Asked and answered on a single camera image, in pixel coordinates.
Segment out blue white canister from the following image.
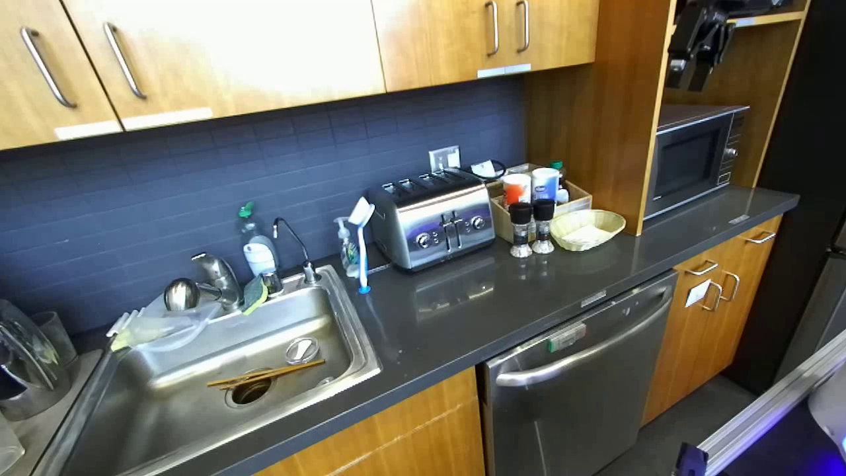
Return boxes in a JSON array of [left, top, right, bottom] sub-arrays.
[[531, 167, 560, 200]]

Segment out silver four-slot toaster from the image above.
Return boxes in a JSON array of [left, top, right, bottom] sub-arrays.
[[368, 171, 495, 270]]

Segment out stainless steel dishwasher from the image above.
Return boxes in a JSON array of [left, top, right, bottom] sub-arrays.
[[481, 273, 678, 476]]

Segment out wooden chopsticks in sink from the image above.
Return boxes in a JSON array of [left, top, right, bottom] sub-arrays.
[[204, 360, 325, 389]]

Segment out dish soap bottle green cap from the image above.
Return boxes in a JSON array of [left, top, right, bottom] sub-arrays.
[[239, 200, 278, 290]]

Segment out stainless steel sink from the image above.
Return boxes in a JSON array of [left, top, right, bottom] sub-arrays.
[[31, 265, 381, 476]]

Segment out glass container at left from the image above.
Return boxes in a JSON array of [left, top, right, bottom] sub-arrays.
[[0, 300, 76, 421]]

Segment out chrome sink faucet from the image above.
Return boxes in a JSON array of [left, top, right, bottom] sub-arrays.
[[192, 251, 240, 304]]

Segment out red white canister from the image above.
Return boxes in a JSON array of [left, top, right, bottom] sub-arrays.
[[503, 171, 531, 206]]

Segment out spice grinder bottle black cap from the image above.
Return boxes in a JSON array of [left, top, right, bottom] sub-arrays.
[[531, 200, 555, 253]]

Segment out white wall outlet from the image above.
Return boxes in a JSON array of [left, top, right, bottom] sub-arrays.
[[428, 146, 459, 175]]

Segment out wooden organizer box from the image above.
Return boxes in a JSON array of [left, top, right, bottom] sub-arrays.
[[489, 167, 592, 241]]

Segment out stainless steel microwave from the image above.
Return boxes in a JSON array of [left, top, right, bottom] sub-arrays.
[[645, 107, 748, 219]]

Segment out small hand soap bottle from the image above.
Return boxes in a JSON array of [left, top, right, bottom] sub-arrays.
[[337, 216, 360, 278]]

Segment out white blue dish brush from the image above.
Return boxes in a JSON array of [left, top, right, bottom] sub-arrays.
[[348, 195, 375, 297]]

